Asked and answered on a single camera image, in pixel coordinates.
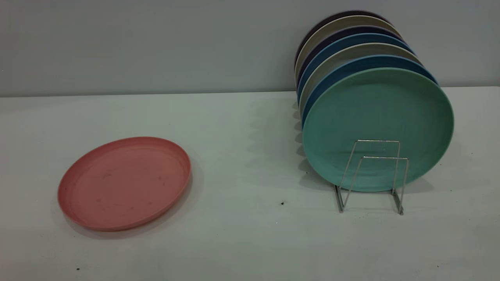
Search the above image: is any pink round plate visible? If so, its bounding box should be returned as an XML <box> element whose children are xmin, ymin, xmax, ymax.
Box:
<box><xmin>57</xmin><ymin>136</ymin><xmax>192</xmax><ymax>232</ymax></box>

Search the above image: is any blue round plate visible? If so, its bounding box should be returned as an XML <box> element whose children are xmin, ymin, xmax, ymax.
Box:
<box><xmin>297</xmin><ymin>33</ymin><xmax>415</xmax><ymax>104</ymax></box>
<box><xmin>301</xmin><ymin>55</ymin><xmax>439</xmax><ymax>129</ymax></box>

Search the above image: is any green round plate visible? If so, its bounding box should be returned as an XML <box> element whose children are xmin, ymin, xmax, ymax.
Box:
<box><xmin>302</xmin><ymin>68</ymin><xmax>455</xmax><ymax>192</ymax></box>

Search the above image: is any beige round plate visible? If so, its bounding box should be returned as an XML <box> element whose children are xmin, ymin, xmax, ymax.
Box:
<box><xmin>294</xmin><ymin>15</ymin><xmax>403</xmax><ymax>78</ymax></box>
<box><xmin>298</xmin><ymin>43</ymin><xmax>423</xmax><ymax>117</ymax></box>

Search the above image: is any dark purple round plate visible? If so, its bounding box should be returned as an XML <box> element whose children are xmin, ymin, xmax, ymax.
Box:
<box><xmin>294</xmin><ymin>10</ymin><xmax>391</xmax><ymax>63</ymax></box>
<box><xmin>296</xmin><ymin>26</ymin><xmax>403</xmax><ymax>88</ymax></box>

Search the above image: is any metal wire plate rack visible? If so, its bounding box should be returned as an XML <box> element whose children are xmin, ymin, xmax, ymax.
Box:
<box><xmin>334</xmin><ymin>139</ymin><xmax>409</xmax><ymax>215</ymax></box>

